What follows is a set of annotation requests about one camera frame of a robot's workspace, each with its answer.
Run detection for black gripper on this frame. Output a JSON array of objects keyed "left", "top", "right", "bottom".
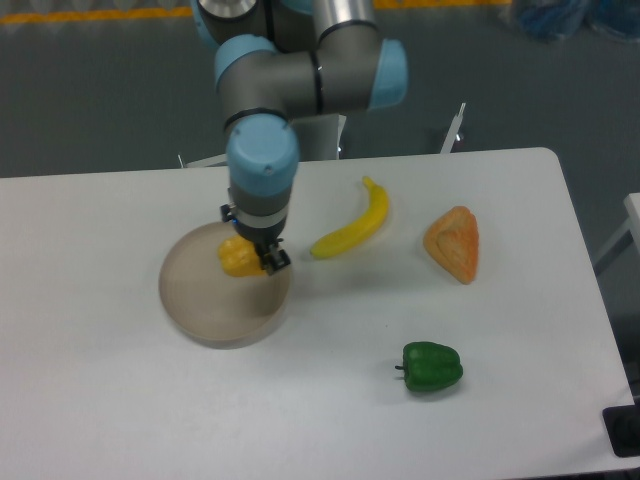
[{"left": 220, "top": 202, "right": 291, "bottom": 276}]

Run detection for yellow bell pepper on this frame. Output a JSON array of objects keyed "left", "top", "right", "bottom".
[{"left": 217, "top": 235, "right": 266, "bottom": 277}]

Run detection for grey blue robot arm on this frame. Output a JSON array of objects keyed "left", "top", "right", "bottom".
[{"left": 192, "top": 1, "right": 409, "bottom": 275}]

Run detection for beige round plate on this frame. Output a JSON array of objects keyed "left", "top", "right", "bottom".
[{"left": 159, "top": 222, "right": 292, "bottom": 348}]

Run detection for green bell pepper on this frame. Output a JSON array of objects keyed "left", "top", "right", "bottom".
[{"left": 395, "top": 341, "right": 464, "bottom": 393}]

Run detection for yellow banana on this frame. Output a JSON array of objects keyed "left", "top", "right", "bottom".
[{"left": 310, "top": 176, "right": 390, "bottom": 260}]

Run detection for orange bread wedge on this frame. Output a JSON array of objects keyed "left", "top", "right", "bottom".
[{"left": 422, "top": 206, "right": 480, "bottom": 285}]

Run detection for yellow floor tape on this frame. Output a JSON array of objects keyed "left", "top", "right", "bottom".
[{"left": 0, "top": 0, "right": 514, "bottom": 26}]

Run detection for blue transparent bags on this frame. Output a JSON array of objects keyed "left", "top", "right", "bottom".
[{"left": 508, "top": 0, "right": 639, "bottom": 43}]

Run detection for white furniture at right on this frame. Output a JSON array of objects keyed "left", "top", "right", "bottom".
[{"left": 592, "top": 192, "right": 639, "bottom": 276}]

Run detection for black device at edge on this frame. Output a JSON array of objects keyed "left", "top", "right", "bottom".
[{"left": 602, "top": 405, "right": 640, "bottom": 458}]

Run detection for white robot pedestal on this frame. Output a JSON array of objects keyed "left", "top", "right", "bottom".
[{"left": 177, "top": 102, "right": 469, "bottom": 169}]

